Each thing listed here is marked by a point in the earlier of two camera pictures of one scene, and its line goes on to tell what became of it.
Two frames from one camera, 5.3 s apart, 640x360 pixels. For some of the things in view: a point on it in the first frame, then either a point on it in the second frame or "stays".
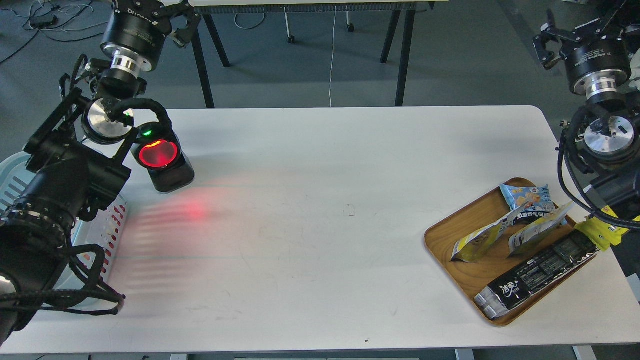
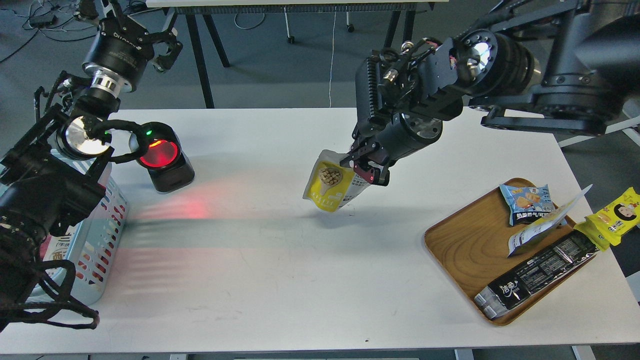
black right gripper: x=596 y=66 to x=386 y=140
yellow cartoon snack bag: x=602 y=234 stays
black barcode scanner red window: x=159 y=150 stays
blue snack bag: x=527 y=203 stays
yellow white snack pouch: x=472 y=246 to x=332 y=186
